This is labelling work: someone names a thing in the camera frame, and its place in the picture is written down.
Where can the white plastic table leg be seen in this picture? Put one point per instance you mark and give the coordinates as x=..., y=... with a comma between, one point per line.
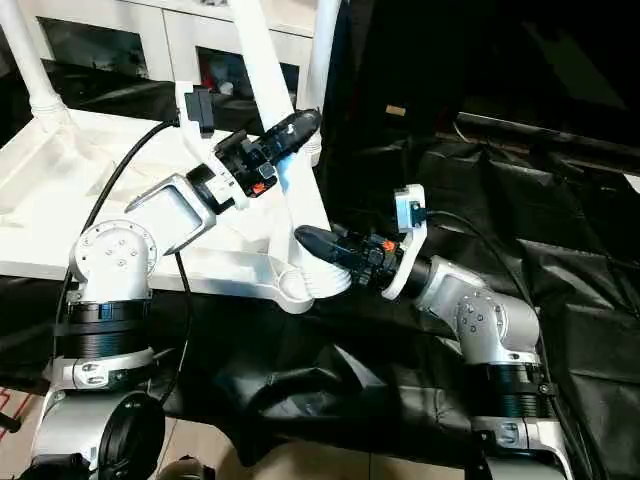
x=25, y=50
x=260, y=75
x=322, y=50

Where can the white plastic table top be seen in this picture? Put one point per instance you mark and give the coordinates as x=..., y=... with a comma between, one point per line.
x=50, y=160

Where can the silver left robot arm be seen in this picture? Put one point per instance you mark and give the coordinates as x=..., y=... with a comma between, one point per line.
x=115, y=260

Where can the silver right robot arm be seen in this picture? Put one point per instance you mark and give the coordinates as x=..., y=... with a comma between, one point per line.
x=480, y=320

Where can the white cup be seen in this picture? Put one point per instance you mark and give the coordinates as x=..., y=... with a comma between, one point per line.
x=226, y=88

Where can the red carton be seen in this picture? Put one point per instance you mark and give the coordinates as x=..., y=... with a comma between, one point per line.
x=204, y=72

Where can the small gold tag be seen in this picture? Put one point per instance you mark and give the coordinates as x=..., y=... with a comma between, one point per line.
x=395, y=110

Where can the white sideboard cabinet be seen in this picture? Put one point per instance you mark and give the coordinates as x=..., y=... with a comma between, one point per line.
x=170, y=30

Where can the black mat cloth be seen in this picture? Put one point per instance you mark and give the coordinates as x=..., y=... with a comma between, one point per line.
x=550, y=250

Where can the dark rounded robot foot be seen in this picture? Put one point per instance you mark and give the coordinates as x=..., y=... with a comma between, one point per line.
x=187, y=469

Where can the white flat board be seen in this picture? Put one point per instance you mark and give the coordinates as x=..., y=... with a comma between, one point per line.
x=634, y=184

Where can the black tripod leg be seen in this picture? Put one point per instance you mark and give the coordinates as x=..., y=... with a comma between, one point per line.
x=6, y=422

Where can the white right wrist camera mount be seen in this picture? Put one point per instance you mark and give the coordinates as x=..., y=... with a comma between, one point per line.
x=407, y=200

